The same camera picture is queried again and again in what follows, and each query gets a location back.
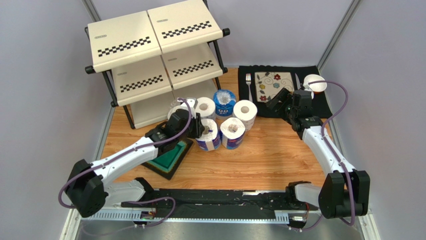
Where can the white red-floral paper roll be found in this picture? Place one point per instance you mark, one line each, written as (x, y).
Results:
(246, 111)

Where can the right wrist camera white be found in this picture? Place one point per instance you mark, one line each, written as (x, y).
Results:
(308, 90)

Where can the aluminium frame rail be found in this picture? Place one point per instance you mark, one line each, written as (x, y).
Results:
(137, 201)

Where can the plastic-wrapped roll blue label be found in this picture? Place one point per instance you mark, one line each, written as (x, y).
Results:
(178, 104)

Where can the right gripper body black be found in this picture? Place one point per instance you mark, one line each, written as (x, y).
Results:
(282, 99)

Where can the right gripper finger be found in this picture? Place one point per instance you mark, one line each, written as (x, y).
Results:
(283, 94)
(280, 108)

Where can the green square plate black rim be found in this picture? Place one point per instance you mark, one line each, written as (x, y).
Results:
(167, 164)

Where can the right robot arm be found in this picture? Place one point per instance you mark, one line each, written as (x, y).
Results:
(332, 159)

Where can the white and orange bowl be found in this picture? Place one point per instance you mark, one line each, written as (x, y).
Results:
(315, 83)

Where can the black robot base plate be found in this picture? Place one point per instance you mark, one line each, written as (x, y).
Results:
(223, 204)

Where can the white floral paper roll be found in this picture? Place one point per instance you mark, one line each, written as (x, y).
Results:
(206, 107)

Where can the silver table knife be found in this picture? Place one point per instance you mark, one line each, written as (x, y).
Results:
(297, 80)

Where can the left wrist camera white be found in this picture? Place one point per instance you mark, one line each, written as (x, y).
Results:
(190, 105)

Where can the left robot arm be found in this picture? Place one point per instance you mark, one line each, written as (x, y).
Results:
(88, 183)

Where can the silver fork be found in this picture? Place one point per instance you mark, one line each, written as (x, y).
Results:
(248, 80)

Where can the black cloth placemat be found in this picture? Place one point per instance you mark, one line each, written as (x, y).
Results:
(319, 102)

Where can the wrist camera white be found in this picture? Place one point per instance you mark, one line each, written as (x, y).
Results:
(308, 90)
(190, 105)

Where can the cream checkered three-tier shelf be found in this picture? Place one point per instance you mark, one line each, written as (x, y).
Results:
(152, 57)

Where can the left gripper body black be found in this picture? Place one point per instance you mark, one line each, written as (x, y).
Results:
(194, 130)

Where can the square floral plate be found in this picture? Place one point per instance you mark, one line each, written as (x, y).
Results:
(268, 84)

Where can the blue cartoon-face wrapped roll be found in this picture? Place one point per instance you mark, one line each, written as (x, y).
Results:
(224, 101)

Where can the dark blue roll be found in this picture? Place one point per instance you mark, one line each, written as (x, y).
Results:
(232, 132)
(210, 138)

